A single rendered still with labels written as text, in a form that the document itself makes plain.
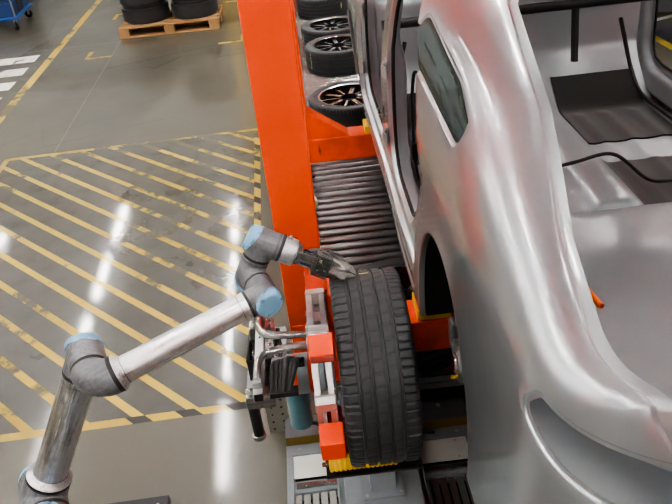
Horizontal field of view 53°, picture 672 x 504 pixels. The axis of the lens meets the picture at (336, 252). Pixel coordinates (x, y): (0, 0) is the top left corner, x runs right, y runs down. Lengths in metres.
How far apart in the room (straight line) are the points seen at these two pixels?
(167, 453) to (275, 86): 1.89
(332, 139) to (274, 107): 2.18
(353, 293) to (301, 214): 0.45
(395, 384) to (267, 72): 1.06
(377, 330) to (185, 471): 1.53
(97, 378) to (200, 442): 1.37
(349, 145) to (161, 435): 2.16
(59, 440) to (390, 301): 1.15
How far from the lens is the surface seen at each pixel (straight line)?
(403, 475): 2.86
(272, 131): 2.33
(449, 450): 3.14
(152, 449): 3.48
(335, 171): 4.96
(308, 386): 2.34
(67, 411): 2.36
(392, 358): 2.06
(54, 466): 2.52
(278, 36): 2.22
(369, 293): 2.15
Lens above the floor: 2.47
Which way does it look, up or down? 33 degrees down
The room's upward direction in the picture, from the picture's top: 6 degrees counter-clockwise
